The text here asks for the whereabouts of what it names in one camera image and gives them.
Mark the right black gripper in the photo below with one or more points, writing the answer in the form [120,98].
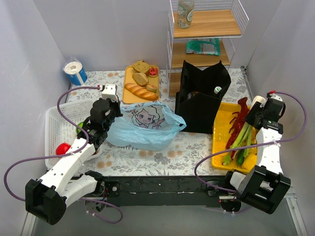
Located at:
[252,116]

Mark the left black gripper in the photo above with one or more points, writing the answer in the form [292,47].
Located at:
[116,108]

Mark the white napa cabbage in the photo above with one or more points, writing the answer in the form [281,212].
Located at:
[260,100]

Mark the green celery sticks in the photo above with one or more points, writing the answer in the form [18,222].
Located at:
[243,138]

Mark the green watermelon ball toy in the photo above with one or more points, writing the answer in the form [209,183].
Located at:
[80,125]

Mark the light blue plastic bag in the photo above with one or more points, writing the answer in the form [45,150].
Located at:
[148,126]

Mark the green label water bottle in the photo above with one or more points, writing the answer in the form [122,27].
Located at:
[217,90]

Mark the black fabric grocery bag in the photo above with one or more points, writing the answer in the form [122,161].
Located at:
[200,111]

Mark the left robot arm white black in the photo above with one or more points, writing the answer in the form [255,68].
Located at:
[48,197]

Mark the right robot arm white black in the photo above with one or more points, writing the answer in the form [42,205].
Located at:
[264,186]

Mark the red toy lobster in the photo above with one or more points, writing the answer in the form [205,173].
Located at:
[239,121]

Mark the yellow tray with vegetables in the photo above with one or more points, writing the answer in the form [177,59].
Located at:
[221,136]

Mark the baguette bread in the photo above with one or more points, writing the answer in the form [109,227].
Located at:
[141,92]

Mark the white plastic basket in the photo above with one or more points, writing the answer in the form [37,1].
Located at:
[58,130]

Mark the toilet paper roll blue pack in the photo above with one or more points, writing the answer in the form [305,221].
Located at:
[75,71]

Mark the yellow bell pepper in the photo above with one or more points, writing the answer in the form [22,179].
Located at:
[249,162]

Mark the oval bread loaf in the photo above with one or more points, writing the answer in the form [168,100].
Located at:
[140,78]

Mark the small bread bun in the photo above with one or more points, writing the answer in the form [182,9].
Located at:
[151,88]

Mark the red apple toy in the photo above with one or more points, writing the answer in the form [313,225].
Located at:
[62,148]

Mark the round brown bread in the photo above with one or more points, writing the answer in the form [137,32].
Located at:
[141,67]

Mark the floral table mat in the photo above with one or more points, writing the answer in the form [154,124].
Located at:
[178,158]

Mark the green snack packet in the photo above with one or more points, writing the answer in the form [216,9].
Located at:
[209,47]

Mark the clear glass bottle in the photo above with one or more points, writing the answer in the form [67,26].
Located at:
[185,13]

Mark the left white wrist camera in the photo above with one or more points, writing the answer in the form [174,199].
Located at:
[109,91]

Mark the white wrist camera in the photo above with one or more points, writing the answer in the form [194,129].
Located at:
[109,91]
[273,95]

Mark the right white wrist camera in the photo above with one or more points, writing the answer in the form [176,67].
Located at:
[273,95]

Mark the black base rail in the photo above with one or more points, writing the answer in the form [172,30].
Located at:
[164,191]

